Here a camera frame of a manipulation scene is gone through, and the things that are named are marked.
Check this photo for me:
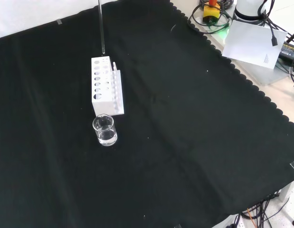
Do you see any clear glass rod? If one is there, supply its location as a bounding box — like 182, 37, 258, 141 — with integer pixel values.
97, 0, 106, 55

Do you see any clear glass beaker with water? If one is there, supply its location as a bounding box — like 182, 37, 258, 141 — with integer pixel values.
92, 114, 118, 147

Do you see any white test tube rack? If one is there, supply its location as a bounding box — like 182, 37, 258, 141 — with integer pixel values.
91, 55, 125, 117

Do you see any black cloth with scalloped edge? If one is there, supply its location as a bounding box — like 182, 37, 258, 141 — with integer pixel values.
0, 0, 294, 228

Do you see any yellow stop button box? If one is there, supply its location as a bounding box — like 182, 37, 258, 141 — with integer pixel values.
202, 0, 221, 25

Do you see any pale grey base board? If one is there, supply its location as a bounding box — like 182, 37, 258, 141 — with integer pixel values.
190, 4, 294, 86

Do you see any white paper sheet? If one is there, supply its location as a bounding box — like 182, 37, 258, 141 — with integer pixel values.
222, 19, 288, 70

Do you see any white power strip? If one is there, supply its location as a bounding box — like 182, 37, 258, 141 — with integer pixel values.
226, 213, 245, 228

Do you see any black power adapter brick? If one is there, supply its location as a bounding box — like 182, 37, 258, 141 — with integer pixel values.
278, 41, 294, 61

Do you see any black tripod leg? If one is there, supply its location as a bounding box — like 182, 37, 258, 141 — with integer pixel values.
285, 25, 294, 45

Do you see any black looped cable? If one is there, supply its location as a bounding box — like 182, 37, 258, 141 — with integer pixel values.
187, 0, 233, 31

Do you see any thin green cable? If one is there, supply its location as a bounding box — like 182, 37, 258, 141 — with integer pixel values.
207, 12, 233, 32

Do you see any black cable with plug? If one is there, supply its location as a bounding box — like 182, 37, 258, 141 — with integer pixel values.
257, 0, 278, 48

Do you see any black cable bundle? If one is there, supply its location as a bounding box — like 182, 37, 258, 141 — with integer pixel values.
240, 192, 294, 228

